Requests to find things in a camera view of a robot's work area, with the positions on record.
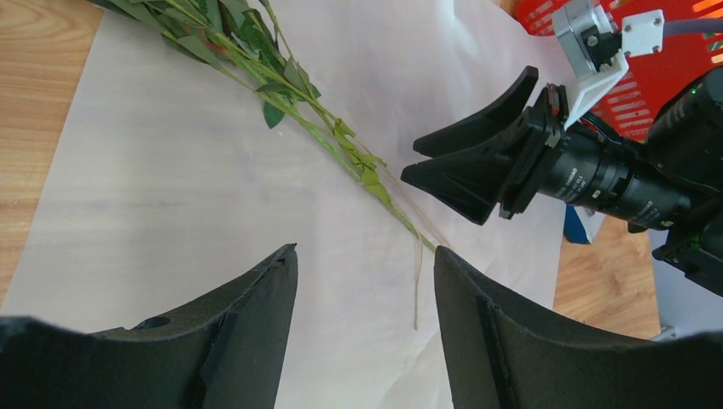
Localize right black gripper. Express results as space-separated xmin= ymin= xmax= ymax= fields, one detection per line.
xmin=401 ymin=66 xmax=722 ymax=295

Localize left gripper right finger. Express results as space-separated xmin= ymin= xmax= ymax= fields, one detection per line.
xmin=434 ymin=246 xmax=722 ymax=408

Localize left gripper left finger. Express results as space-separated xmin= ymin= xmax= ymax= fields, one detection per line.
xmin=1 ymin=244 xmax=298 ymax=408

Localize white wrapping paper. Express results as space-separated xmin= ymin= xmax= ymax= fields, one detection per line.
xmin=2 ymin=1 xmax=569 ymax=408

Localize pink and white flowers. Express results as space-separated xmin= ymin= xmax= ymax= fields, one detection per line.
xmin=93 ymin=1 xmax=445 ymax=329

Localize red plastic shopping basket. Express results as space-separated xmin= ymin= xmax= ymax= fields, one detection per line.
xmin=513 ymin=1 xmax=722 ymax=141

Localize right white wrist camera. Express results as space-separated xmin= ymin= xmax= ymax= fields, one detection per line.
xmin=552 ymin=1 xmax=665 ymax=130

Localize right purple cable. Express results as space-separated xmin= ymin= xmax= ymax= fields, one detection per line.
xmin=662 ymin=16 xmax=723 ymax=39

